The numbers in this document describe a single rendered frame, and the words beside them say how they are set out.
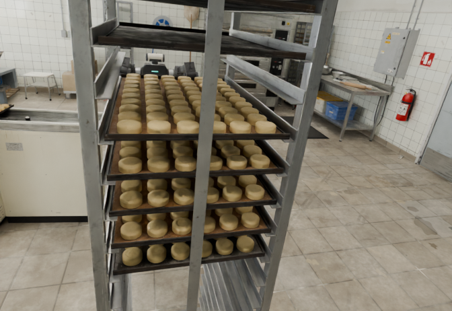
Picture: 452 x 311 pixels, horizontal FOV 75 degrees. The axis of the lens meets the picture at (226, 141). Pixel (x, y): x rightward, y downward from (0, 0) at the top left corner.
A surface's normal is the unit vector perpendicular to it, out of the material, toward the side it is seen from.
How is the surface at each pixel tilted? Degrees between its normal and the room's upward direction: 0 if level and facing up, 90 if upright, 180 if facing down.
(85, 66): 90
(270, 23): 90
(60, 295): 0
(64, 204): 90
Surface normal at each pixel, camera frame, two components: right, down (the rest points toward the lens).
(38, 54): 0.25, 0.40
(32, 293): 0.10, -0.92
